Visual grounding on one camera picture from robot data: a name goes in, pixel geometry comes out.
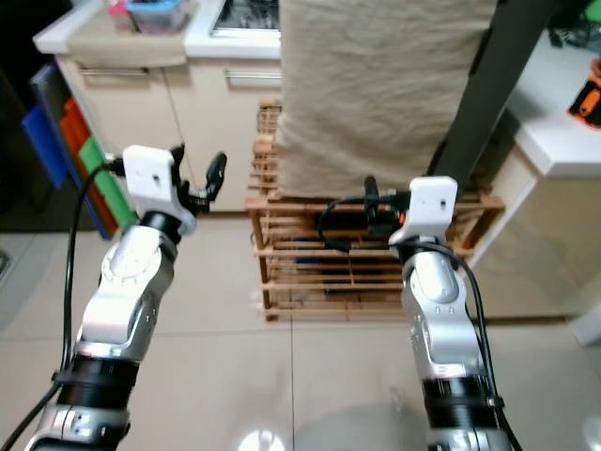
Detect black fridge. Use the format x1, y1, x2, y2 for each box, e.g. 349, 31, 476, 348
0, 0, 62, 234

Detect white-topped beige kitchen cabinet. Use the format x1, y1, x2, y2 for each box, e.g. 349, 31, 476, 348
33, 0, 285, 217

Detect wooden slatted crate rack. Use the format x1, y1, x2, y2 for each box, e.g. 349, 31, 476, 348
246, 101, 508, 322

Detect green cutting board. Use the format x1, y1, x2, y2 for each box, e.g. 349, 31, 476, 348
77, 136, 137, 231

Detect large beige hanging cloth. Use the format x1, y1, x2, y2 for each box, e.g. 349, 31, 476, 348
274, 0, 501, 201

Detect orange cutting board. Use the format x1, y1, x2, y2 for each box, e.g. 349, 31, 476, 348
59, 97, 93, 161

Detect small beige cloth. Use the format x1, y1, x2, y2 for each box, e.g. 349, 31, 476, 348
66, 8, 193, 69

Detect clear container with blue lid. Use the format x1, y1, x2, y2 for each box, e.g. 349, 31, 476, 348
125, 0, 187, 37

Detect steel cooking hob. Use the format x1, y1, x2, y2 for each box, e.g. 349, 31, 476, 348
208, 0, 283, 40

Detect small pink item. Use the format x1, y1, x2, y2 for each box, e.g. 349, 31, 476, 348
105, 0, 132, 23

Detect white counter unit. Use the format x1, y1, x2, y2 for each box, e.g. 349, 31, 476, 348
470, 28, 601, 320

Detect orange and black tool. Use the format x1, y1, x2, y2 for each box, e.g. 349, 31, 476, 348
566, 56, 601, 125

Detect white plastic object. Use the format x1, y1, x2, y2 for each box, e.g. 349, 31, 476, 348
568, 308, 601, 350

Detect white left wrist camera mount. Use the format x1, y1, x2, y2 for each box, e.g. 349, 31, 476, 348
122, 145, 198, 236

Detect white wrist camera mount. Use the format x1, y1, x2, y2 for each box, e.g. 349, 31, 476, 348
390, 176, 459, 250
122, 145, 198, 236

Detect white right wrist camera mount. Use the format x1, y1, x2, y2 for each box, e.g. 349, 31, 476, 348
390, 176, 459, 250

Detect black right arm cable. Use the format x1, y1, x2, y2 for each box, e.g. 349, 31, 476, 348
317, 193, 527, 451

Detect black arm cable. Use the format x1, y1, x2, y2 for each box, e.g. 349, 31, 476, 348
0, 158, 128, 451
317, 193, 527, 451

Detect long steel cabinet handle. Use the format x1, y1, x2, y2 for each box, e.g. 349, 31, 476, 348
223, 70, 283, 86
73, 68, 161, 78

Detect black slanted post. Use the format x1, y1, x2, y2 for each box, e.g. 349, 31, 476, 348
427, 0, 564, 189

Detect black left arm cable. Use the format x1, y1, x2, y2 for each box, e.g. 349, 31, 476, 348
0, 158, 128, 451

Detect dark tangled cables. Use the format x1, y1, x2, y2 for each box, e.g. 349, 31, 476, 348
547, 23, 601, 53

